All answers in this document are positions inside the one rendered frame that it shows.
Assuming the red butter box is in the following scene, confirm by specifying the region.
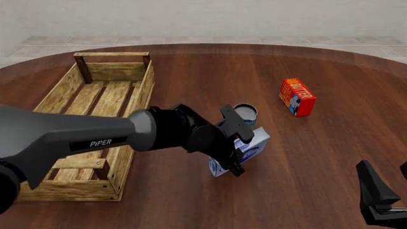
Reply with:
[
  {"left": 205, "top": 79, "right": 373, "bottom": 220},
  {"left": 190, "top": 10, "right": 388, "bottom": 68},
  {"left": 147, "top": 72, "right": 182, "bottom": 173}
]
[{"left": 278, "top": 77, "right": 317, "bottom": 118}]

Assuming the silver tin with blue label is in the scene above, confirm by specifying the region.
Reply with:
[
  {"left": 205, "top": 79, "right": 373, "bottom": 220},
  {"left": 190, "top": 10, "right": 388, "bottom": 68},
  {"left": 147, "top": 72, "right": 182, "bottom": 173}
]
[{"left": 233, "top": 102, "right": 258, "bottom": 131}]

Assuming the wooden slat tray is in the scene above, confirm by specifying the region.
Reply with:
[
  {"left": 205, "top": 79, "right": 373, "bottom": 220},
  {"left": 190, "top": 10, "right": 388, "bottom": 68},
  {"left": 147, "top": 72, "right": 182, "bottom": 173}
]
[{"left": 17, "top": 52, "right": 156, "bottom": 202}]

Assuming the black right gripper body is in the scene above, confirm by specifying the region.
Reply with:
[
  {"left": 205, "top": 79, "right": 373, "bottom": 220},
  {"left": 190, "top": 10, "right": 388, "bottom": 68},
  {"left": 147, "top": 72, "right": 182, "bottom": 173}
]
[{"left": 360, "top": 202, "right": 407, "bottom": 226}]

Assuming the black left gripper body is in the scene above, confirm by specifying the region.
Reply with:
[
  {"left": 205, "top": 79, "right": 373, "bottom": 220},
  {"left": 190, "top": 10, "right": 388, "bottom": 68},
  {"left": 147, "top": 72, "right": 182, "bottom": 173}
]
[{"left": 212, "top": 142, "right": 246, "bottom": 177}]

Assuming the white blue cream cheese box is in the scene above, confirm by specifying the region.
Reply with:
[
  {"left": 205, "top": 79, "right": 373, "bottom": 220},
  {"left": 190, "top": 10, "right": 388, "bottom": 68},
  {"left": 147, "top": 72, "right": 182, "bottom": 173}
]
[{"left": 208, "top": 126, "right": 271, "bottom": 177}]

